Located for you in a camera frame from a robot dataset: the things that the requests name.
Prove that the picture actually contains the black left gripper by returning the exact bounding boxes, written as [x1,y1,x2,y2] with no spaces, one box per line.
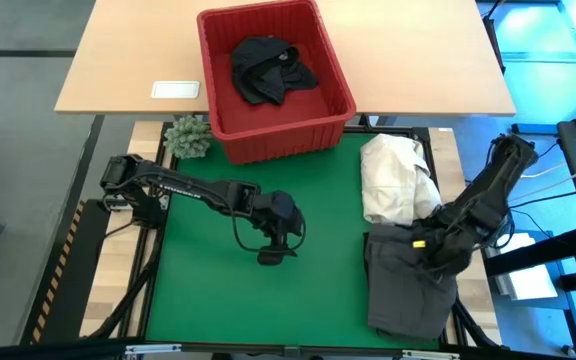
[252,189,307,267]

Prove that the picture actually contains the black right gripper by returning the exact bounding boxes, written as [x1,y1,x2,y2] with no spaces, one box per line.
[411,219,475,277]

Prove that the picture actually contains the dark grey garment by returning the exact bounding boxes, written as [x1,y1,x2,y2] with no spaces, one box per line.
[365,223,460,342]

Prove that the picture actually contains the red plastic bin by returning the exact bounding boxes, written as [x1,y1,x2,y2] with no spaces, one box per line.
[196,0,358,166]

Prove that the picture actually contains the black shorts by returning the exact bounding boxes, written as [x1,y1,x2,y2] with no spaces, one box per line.
[231,35,319,107]

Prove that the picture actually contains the cream garment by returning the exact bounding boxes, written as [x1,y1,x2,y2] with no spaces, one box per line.
[360,133,443,227]

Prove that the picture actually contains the white box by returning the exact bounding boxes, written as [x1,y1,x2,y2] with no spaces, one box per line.
[487,232,559,301]

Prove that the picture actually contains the wooden side board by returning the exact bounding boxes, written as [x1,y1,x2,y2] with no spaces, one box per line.
[427,127,502,346]
[80,119,174,339]

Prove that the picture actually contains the artificial green potted plant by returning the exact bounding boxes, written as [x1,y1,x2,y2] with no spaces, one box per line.
[162,115,214,160]

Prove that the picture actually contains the black desk foot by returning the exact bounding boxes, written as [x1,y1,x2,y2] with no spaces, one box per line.
[511,122,559,137]

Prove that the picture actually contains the white rectangular pad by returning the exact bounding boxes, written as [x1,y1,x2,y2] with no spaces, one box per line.
[150,80,202,100]

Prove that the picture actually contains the black hazard-striped plate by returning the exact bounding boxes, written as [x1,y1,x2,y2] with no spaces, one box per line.
[20,199,104,346]

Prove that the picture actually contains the light wooden desk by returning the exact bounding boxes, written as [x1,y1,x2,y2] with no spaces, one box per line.
[53,0,518,117]

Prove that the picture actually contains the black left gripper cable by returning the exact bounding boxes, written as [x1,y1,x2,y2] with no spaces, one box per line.
[230,212,308,254]

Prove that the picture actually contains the silver frame bracket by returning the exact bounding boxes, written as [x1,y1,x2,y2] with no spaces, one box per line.
[124,343,183,356]
[401,349,460,360]

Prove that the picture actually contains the black table frame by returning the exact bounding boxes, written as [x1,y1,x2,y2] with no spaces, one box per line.
[87,119,502,360]

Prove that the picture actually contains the yellow floor cable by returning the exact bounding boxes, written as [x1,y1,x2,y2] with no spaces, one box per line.
[520,162,569,180]

